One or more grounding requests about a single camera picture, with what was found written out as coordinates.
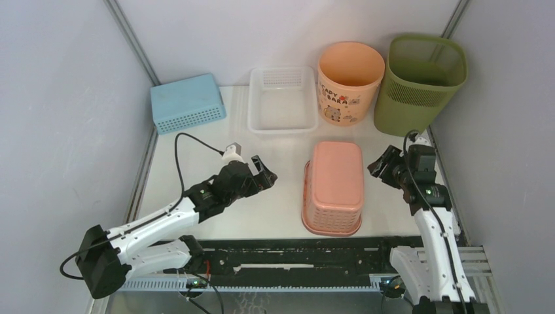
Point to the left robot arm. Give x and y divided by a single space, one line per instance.
106 259

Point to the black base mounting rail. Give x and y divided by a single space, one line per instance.
297 263

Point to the green mesh waste bin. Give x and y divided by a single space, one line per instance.
422 74

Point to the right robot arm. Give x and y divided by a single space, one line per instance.
440 285

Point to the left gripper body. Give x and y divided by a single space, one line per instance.
249 187

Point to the clear white plastic tray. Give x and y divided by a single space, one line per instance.
282 101

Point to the orange capybara bucket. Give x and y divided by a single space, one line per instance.
348 77

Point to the pink plastic basket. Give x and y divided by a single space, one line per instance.
334 189

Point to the blue plastic basket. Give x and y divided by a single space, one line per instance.
186 103

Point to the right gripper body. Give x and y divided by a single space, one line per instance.
401 174

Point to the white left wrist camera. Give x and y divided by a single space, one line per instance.
232 153

